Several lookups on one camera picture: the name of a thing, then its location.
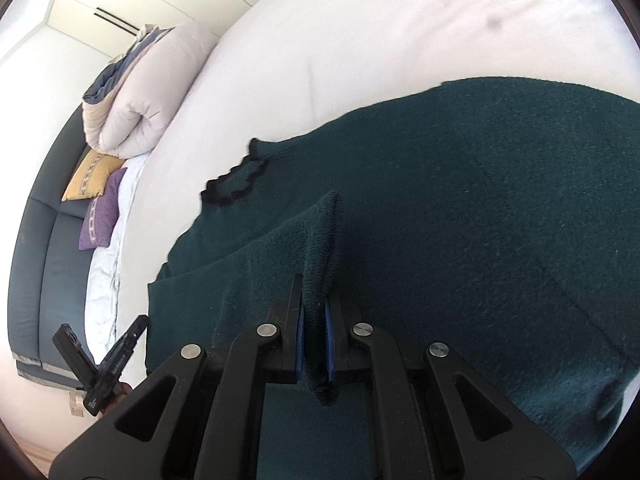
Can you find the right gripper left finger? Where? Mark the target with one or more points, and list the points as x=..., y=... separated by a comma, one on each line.
x=285, y=361

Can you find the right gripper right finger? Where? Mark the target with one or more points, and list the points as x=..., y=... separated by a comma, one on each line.
x=342, y=356

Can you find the dark green knit sweater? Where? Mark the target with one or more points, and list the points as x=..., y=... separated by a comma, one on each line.
x=498, y=215

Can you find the purple patterned cushion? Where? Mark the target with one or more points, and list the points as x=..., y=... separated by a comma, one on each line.
x=101, y=215

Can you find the yellow patterned cushion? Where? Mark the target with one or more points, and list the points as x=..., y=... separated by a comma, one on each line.
x=89, y=179

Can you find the folded beige duvet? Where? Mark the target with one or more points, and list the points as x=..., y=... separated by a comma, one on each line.
x=129, y=106

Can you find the white bed sheet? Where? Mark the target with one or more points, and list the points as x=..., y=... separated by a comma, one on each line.
x=289, y=66

